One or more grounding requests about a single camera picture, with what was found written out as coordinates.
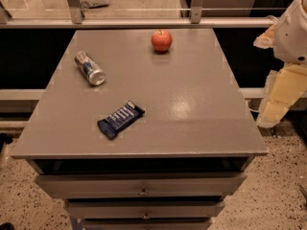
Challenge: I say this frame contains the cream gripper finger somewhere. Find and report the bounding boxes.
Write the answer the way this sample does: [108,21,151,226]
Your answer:
[253,24,276,49]
[256,63,307,128]

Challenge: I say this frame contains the dark blue snack bar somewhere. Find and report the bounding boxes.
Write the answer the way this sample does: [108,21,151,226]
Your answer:
[97,101,145,139]

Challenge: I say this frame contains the grey drawer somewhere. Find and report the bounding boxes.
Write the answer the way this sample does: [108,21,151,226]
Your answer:
[83,218,212,230]
[65,200,224,219]
[35,172,247,199]

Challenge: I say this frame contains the top grey drawer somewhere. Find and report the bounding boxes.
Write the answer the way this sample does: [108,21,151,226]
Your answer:
[35,172,247,199]

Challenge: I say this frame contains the silver blue redbull can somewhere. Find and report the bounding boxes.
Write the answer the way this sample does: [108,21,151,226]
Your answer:
[75,51,106,86]

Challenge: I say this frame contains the metal railing with glass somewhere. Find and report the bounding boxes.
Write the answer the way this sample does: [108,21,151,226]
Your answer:
[0,0,293,29]

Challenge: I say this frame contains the middle grey drawer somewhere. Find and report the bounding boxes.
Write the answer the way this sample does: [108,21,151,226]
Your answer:
[65,200,224,219]

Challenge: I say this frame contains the red apple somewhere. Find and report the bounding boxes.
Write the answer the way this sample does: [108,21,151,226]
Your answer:
[151,30,173,52]

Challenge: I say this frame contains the grey drawer cabinet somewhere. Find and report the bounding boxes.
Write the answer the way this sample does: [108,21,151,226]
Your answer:
[12,29,267,230]

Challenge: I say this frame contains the bottom grey drawer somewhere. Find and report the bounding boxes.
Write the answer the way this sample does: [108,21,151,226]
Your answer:
[83,218,212,230]

